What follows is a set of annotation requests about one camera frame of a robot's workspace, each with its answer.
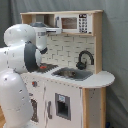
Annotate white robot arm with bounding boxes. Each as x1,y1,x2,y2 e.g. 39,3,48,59
0,22,47,128

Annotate wooden toy kitchen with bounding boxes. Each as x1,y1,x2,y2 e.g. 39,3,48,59
21,10,115,128

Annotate grey toy sink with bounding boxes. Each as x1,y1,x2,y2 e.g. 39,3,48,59
52,67,92,81

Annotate black toy faucet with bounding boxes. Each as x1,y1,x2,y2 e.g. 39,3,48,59
75,50,95,71

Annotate black stovetop red burners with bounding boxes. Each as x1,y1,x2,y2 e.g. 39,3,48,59
37,63,57,73

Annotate red right stove knob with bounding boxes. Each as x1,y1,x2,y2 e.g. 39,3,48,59
32,81,37,87

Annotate grey range hood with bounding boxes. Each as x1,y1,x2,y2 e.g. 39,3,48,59
46,28,62,34

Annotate white cabinet door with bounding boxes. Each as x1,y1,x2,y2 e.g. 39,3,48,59
45,82,82,128

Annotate white toy microwave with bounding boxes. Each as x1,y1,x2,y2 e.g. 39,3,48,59
55,14,93,34

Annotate toy oven door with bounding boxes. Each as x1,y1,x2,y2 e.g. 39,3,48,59
31,99,38,122

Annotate grey curtain backdrop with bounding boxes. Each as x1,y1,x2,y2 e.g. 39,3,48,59
0,0,128,128

